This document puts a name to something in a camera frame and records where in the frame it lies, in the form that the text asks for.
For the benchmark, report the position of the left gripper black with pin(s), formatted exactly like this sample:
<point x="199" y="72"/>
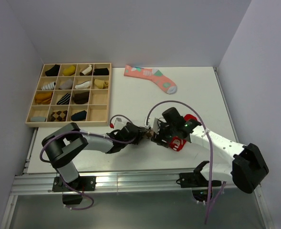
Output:
<point x="139" y="135"/>

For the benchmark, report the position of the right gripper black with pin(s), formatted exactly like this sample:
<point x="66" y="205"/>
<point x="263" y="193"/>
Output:
<point x="157" y="138"/>

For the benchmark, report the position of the brown argyle sock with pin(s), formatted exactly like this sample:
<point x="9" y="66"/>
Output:
<point x="148" y="135"/>
<point x="58" y="116"/>

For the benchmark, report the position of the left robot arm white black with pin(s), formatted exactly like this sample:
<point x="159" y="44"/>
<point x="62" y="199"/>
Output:
<point x="61" y="147"/>

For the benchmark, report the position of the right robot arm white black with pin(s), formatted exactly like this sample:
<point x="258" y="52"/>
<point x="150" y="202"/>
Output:
<point x="243" y="165"/>

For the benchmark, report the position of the red patterned sock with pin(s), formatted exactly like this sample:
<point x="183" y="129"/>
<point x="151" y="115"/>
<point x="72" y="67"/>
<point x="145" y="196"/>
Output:
<point x="176" y="143"/>

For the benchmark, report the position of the navy rolled sock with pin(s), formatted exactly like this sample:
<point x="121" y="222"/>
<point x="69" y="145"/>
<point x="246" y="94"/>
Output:
<point x="79" y="116"/>

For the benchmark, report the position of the tan rolled sock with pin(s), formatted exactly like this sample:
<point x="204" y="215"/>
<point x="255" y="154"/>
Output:
<point x="101" y="84"/>

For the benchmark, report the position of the pink patterned sock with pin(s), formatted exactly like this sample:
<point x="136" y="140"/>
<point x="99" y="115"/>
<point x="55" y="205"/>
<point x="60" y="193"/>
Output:
<point x="154" y="75"/>

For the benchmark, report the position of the dark brown rolled sock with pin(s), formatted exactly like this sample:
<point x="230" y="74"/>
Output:
<point x="81" y="98"/>

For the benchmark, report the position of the black rolled sock top right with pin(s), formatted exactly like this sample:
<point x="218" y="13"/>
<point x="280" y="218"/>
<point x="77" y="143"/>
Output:
<point x="101" y="72"/>

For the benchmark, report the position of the black rolled sock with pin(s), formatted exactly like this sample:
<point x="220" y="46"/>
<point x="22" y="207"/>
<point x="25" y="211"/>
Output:
<point x="53" y="71"/>
<point x="101" y="72"/>

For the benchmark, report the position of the brown argyle rolled sock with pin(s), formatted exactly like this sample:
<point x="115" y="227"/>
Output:
<point x="58" y="116"/>

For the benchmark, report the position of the black white striped sock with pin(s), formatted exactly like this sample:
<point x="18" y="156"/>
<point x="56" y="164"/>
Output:
<point x="65" y="99"/>

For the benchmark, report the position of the white brown rolled sock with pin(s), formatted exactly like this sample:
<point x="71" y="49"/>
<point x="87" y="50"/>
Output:
<point x="86" y="71"/>

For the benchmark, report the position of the wooden compartment tray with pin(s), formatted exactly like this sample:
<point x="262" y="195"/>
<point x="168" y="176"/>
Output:
<point x="71" y="92"/>

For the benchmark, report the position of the yellow rolled sock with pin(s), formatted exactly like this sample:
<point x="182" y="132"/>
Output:
<point x="69" y="71"/>

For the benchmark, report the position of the white striped rolled sock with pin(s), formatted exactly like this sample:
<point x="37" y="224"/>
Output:
<point x="49" y="86"/>

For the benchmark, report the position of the mustard rolled sock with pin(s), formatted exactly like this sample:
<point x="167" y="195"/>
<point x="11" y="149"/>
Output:
<point x="43" y="98"/>

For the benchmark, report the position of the light grey rolled sock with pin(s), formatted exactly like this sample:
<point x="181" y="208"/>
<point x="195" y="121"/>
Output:
<point x="38" y="119"/>

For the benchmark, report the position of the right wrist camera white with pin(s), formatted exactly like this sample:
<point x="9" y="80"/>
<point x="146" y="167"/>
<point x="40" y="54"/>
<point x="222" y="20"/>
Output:
<point x="152" y="124"/>

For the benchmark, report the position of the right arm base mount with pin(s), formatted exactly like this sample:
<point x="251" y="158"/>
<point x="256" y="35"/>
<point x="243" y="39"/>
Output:
<point x="195" y="180"/>

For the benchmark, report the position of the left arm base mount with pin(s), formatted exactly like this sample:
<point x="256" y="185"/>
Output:
<point x="73" y="193"/>

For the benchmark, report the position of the aluminium rail frame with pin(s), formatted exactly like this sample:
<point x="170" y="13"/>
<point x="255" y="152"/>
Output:
<point x="31" y="199"/>

